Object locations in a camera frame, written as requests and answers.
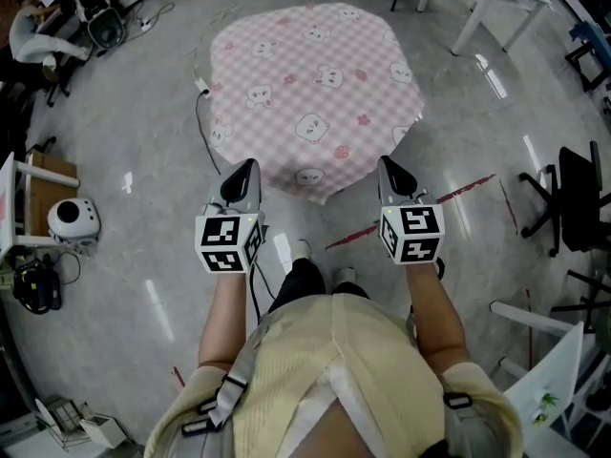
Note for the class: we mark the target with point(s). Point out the white power strip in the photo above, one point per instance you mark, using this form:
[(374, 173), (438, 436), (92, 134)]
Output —
[(145, 24)]

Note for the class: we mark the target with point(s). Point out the blue table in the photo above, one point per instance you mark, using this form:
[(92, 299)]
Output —
[(587, 36)]

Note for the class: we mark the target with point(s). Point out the person's white shoe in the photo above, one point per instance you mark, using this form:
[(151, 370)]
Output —
[(344, 276), (301, 250)]

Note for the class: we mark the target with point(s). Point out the cream knit cardigan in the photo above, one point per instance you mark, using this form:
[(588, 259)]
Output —
[(305, 351)]

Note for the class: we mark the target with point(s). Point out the grey body harness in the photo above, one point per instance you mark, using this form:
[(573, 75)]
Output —
[(234, 389)]

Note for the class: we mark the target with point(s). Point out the person's left white shoe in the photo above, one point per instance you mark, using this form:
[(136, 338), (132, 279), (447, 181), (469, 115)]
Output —
[(301, 250)]

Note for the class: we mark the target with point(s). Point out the black yellow bag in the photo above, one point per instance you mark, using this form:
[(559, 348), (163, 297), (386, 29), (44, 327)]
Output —
[(35, 286)]

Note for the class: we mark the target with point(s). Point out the black office chair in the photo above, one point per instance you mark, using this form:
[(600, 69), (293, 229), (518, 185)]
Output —
[(584, 298), (580, 198)]

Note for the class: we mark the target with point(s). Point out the white box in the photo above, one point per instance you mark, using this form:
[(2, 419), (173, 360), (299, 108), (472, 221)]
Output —
[(102, 431)]

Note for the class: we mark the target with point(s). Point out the open white capsule backpack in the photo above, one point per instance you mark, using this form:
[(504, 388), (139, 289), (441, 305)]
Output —
[(102, 22)]

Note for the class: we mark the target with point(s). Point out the black trousers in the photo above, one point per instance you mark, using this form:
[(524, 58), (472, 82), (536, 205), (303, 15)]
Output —
[(301, 284)]

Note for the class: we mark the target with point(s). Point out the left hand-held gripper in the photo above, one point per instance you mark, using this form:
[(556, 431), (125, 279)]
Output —
[(224, 241)]

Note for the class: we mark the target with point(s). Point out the person's right forearm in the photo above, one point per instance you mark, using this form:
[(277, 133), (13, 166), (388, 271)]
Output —
[(434, 318)]

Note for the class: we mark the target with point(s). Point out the white desk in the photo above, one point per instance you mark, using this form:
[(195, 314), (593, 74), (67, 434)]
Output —
[(549, 380)]

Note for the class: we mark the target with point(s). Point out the short red floor tape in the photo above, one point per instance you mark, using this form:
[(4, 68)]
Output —
[(508, 205)]

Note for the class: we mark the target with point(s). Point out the white power adapter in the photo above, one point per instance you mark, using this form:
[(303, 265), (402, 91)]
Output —
[(201, 86)]

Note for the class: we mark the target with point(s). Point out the pink checked tablecloth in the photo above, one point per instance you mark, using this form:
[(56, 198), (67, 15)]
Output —
[(310, 89)]

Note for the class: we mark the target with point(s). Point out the cardboard box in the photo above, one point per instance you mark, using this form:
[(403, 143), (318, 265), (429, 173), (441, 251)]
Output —
[(52, 193)]

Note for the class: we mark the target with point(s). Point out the small green plant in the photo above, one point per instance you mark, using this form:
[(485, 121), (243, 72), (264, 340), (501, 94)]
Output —
[(544, 406)]

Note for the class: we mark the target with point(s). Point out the long red floor tape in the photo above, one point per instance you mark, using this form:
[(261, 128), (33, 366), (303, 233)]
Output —
[(458, 191)]

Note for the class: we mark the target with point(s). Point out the person's right white shoe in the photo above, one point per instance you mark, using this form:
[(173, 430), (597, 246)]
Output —
[(344, 276)]

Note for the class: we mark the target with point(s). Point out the person's left forearm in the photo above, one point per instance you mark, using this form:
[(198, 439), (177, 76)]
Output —
[(222, 322)]

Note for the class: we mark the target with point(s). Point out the white frame table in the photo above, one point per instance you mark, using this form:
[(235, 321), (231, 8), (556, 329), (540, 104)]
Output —
[(12, 198)]

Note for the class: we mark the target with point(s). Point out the black swivel chair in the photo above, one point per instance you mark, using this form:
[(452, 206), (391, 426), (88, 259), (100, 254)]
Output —
[(57, 84)]

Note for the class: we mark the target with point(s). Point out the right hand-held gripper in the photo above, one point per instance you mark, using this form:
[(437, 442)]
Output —
[(415, 234)]

